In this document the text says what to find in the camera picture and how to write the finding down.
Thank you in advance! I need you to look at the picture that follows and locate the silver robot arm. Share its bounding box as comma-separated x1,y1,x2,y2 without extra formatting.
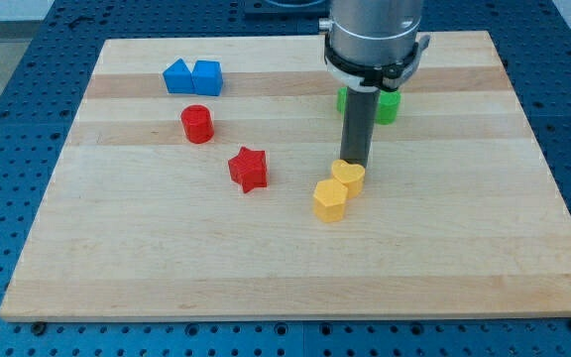
328,0,423,66

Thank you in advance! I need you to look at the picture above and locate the red star block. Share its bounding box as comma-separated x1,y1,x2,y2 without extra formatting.
228,147,268,193

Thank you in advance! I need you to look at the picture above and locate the yellow hexagon block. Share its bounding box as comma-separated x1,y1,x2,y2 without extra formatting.
313,178,348,222

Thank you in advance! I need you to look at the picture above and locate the yellow heart block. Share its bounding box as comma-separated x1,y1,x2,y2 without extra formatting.
331,160,366,199

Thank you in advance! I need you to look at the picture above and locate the wooden board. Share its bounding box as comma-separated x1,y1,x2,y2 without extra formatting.
0,31,571,322

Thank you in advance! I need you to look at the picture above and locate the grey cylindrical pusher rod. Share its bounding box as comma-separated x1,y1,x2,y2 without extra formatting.
340,87,380,168

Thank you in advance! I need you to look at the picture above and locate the red cylinder block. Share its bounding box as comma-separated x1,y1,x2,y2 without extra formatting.
180,104,214,144

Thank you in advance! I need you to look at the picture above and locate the green block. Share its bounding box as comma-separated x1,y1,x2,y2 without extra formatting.
336,86,401,125

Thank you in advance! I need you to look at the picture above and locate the blue cube block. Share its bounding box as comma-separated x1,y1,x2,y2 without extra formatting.
191,60,223,96

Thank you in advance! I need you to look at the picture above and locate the black and white mounting clamp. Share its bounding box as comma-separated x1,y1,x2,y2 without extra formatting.
324,35,430,92

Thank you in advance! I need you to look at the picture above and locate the blue triangle block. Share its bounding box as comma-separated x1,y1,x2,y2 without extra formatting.
163,59,195,94

